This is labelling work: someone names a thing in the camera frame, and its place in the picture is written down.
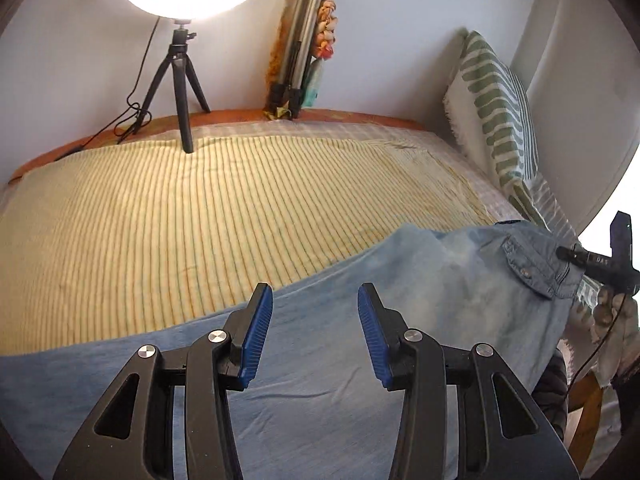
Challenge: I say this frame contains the folded silver tripod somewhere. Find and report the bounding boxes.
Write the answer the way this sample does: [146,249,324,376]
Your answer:
[267,0,326,121]

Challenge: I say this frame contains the person's right hand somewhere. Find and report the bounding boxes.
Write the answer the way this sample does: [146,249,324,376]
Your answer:
[592,285,640,386]

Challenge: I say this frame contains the yellow striped cloth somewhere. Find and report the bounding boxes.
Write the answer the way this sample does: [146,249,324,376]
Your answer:
[0,137,501,356]

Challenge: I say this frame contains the light blue denim pants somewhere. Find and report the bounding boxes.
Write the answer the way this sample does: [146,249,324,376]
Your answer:
[0,220,586,480]

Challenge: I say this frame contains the black mini tripod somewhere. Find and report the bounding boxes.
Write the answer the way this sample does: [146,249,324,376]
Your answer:
[131,19,212,155]

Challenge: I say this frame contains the knotted colourful scarf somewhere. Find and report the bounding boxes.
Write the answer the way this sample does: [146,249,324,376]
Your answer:
[305,0,343,111]

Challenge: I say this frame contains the black ring light cable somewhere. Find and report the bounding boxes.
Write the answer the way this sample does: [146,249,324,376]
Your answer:
[52,17,166,163]

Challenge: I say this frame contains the dark cloth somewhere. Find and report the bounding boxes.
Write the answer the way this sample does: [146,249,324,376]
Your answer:
[530,347,571,446]

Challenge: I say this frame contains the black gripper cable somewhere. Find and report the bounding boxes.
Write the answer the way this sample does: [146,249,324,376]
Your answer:
[567,297,632,401]

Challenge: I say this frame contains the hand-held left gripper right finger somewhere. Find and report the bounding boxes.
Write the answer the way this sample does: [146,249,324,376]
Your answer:
[357,282,583,480]

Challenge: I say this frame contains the wooden bed frame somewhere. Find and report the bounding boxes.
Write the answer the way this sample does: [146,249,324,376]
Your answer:
[567,367,608,471]

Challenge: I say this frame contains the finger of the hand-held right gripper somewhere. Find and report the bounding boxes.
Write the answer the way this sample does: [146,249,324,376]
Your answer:
[556,244,593,270]

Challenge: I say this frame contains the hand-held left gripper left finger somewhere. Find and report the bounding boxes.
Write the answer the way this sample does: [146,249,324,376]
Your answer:
[52,282,274,480]

